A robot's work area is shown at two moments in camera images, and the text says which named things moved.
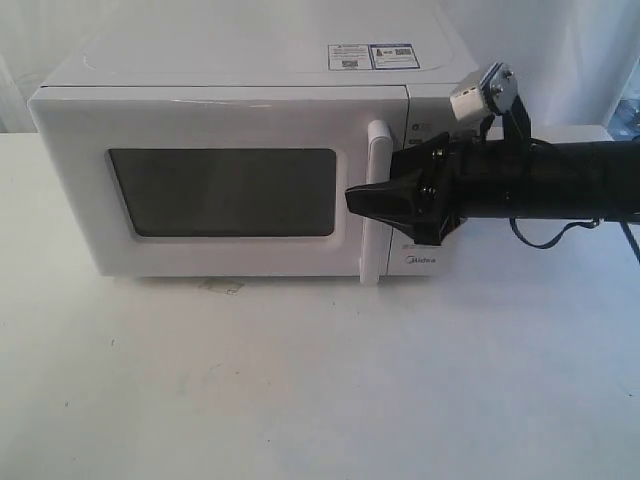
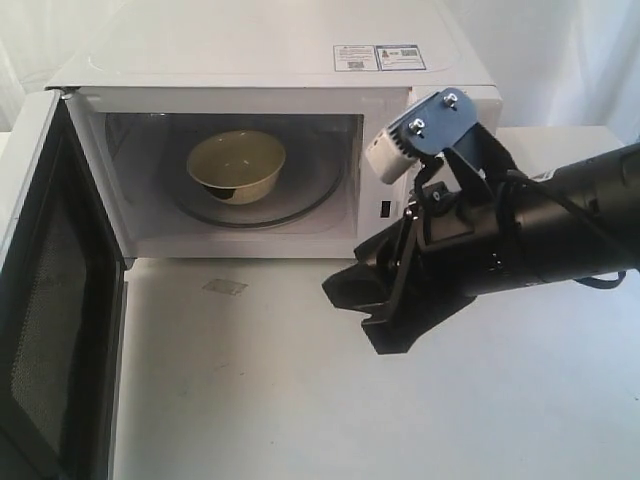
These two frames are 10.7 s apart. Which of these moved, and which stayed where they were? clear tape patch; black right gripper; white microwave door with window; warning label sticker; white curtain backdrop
Moved: white microwave door with window; black right gripper
Stayed: white curtain backdrop; warning label sticker; clear tape patch
